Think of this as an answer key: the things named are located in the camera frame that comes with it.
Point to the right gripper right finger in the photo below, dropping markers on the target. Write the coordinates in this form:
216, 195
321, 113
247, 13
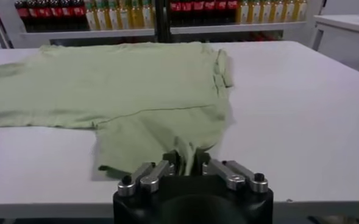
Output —
232, 176

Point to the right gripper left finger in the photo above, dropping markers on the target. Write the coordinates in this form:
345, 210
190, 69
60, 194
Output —
150, 178

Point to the light green t-shirt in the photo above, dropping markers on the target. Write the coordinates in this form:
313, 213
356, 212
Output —
136, 91

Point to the glass-sided beverage display shelf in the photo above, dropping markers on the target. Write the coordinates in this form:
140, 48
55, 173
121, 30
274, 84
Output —
228, 28
90, 33

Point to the yellow juice bottle green cap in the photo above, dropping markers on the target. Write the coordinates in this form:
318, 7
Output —
148, 16
265, 11
123, 17
277, 11
90, 18
289, 11
254, 12
301, 10
242, 12
136, 16
112, 17
101, 17

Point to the red label cola bottle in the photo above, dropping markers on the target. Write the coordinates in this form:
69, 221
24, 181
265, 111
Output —
33, 12
66, 12
44, 12
22, 12
175, 6
186, 6
221, 5
232, 5
198, 5
209, 5
55, 12
79, 11

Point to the white side table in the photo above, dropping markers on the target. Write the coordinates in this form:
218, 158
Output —
343, 24

